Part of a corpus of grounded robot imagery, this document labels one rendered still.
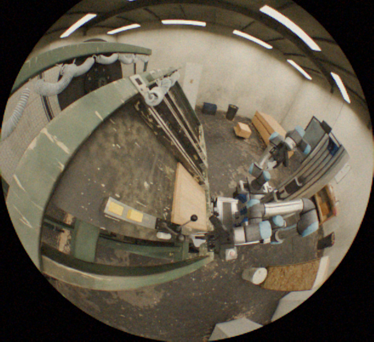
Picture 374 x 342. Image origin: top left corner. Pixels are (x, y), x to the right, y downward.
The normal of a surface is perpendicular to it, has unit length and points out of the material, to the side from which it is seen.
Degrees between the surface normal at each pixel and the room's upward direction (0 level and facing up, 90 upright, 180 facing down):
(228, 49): 90
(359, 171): 90
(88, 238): 54
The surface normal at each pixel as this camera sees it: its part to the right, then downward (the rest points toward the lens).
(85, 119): 0.89, -0.29
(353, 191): -0.98, -0.19
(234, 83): -0.13, 0.71
